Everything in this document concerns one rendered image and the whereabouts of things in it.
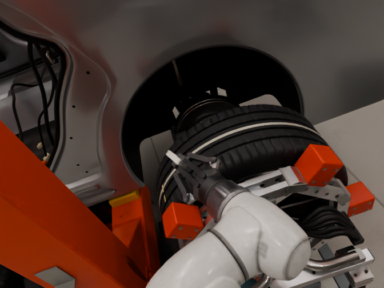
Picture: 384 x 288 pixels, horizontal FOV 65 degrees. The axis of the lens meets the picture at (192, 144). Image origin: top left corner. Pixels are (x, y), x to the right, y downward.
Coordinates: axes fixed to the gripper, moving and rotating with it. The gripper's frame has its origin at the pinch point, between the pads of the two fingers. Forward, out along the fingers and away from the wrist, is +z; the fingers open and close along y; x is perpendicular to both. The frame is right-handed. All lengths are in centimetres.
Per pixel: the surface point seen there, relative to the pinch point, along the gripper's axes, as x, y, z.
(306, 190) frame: -28.1, 13.5, -19.1
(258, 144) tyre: -15.0, 16.3, -7.0
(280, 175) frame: -21.7, 12.6, -14.3
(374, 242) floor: -146, 20, -4
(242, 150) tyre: -12.7, 12.3, -5.8
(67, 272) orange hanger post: 6.3, -39.8, 2.0
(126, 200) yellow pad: -33, -35, 57
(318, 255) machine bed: -125, -4, 8
